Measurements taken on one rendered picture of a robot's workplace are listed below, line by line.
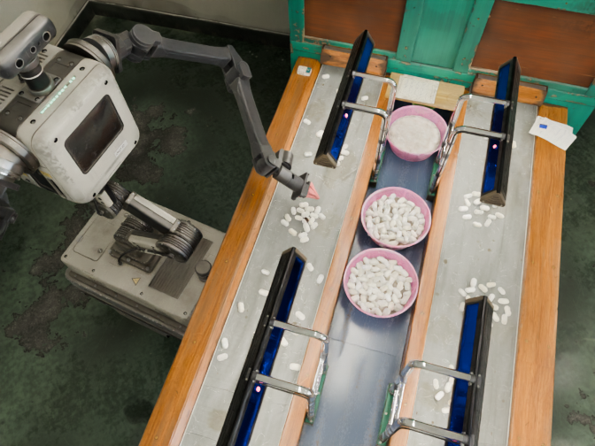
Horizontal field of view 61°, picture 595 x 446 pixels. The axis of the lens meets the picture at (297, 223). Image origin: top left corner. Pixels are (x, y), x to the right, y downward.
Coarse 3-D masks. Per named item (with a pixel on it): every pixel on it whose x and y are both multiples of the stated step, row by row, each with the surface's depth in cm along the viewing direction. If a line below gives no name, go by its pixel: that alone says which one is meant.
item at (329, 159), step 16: (368, 32) 195; (352, 48) 196; (368, 48) 194; (352, 64) 186; (352, 80) 183; (336, 96) 184; (352, 96) 182; (336, 112) 175; (352, 112) 181; (336, 128) 172; (320, 144) 174; (336, 144) 172; (320, 160) 170; (336, 160) 171
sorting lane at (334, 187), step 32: (320, 96) 227; (320, 128) 218; (352, 128) 218; (352, 160) 210; (288, 192) 203; (320, 192) 203; (320, 224) 196; (256, 256) 190; (320, 256) 189; (256, 288) 183; (320, 288) 183; (256, 320) 177; (288, 320) 177; (224, 352) 172; (288, 352) 172; (224, 384) 167; (192, 416) 162; (224, 416) 162
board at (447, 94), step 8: (432, 80) 226; (440, 88) 223; (448, 88) 223; (456, 88) 223; (464, 88) 223; (440, 96) 221; (448, 96) 221; (456, 96) 221; (424, 104) 220; (432, 104) 219; (440, 104) 219; (448, 104) 218
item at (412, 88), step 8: (400, 80) 226; (408, 80) 226; (416, 80) 226; (424, 80) 226; (400, 88) 223; (408, 88) 223; (416, 88) 223; (424, 88) 223; (432, 88) 223; (400, 96) 221; (408, 96) 221; (416, 96) 221; (424, 96) 221; (432, 96) 221
